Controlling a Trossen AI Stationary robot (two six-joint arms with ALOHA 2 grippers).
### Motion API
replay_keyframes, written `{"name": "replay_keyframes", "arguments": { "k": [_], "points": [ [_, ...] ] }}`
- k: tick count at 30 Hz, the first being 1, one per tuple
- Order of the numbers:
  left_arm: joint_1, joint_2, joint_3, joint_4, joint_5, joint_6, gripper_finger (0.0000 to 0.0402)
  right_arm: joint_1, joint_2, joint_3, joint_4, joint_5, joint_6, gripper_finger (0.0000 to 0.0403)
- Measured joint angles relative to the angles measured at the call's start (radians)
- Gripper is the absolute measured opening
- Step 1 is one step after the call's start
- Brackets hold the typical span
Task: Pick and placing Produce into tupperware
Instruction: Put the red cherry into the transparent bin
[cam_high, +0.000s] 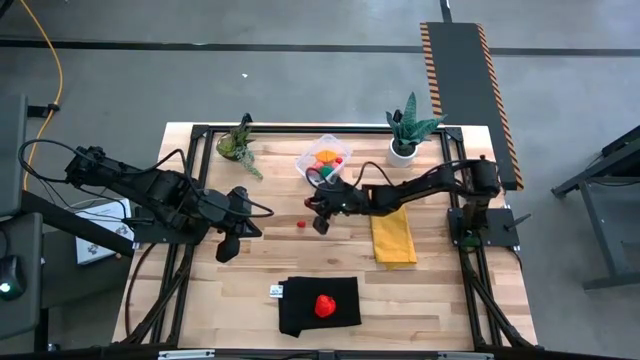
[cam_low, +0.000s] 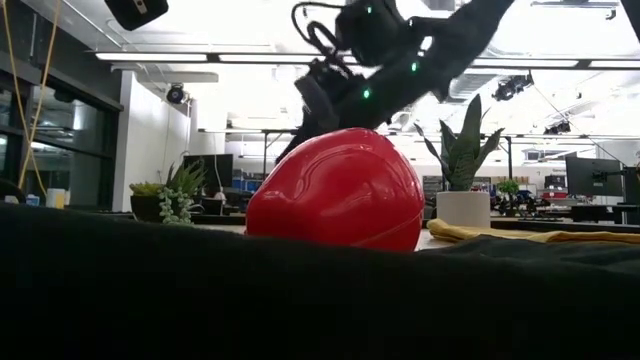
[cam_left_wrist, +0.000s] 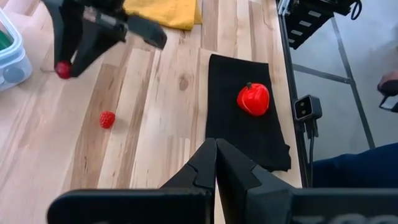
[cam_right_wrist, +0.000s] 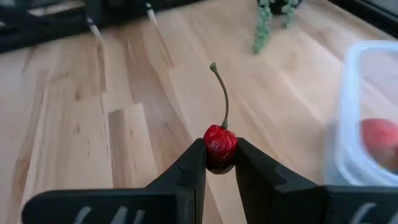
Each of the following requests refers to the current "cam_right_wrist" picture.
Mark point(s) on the clear plastic tupperware container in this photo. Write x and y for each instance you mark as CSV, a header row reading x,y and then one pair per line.
x,y
345,124

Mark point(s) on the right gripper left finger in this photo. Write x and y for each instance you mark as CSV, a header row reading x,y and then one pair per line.
x,y
140,205

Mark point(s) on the black aluminium table frame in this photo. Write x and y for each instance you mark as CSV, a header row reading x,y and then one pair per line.
x,y
37,31

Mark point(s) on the trailing succulent in dark pot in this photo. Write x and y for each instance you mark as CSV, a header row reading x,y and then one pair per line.
x,y
262,31

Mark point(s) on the dark red toy cherry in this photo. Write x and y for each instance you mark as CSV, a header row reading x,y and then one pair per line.
x,y
220,146

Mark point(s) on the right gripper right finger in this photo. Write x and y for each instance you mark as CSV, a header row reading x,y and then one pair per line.
x,y
295,205

